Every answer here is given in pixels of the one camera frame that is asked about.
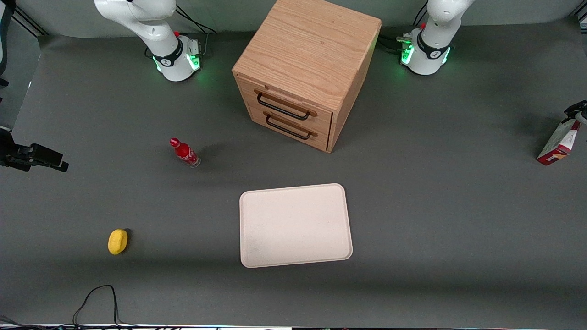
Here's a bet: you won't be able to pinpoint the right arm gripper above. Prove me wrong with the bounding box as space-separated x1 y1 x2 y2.
0 128 70 173

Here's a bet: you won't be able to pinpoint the red cookie box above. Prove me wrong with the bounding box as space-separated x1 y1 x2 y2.
536 118 582 166

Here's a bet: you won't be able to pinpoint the white rectangular tray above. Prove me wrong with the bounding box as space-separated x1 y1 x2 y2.
239 183 353 269

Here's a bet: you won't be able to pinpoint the yellow lemon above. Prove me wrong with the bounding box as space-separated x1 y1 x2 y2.
108 229 129 255

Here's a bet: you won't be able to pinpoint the black vertical stand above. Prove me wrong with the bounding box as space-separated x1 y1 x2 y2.
0 0 17 88

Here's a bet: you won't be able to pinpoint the red cola bottle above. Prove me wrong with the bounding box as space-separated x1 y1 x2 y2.
169 137 201 168

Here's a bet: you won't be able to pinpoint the grey table cover sheet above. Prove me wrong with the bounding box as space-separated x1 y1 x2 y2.
0 18 587 327

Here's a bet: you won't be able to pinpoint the wooden drawer front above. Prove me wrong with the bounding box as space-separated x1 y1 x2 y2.
236 76 334 134
248 103 332 152

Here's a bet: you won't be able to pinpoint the wooden drawer cabinet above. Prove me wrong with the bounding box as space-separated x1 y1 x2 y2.
232 0 382 154

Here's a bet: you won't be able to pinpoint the dark diagonal frame rail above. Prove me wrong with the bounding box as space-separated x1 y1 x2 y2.
11 7 49 37

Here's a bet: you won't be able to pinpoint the black looped cable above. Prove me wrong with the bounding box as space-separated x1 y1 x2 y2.
72 285 138 329

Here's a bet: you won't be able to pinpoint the black left arm base cables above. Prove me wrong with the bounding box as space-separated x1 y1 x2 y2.
378 9 429 54

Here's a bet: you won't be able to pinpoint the black arm base cables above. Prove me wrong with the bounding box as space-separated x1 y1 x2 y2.
378 9 429 54
174 5 217 36

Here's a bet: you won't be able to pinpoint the black right arm base cables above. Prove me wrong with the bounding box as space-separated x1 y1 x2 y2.
174 5 217 36

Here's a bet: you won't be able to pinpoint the black metal drawer handle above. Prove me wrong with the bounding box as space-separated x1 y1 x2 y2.
255 91 317 121
265 113 318 141

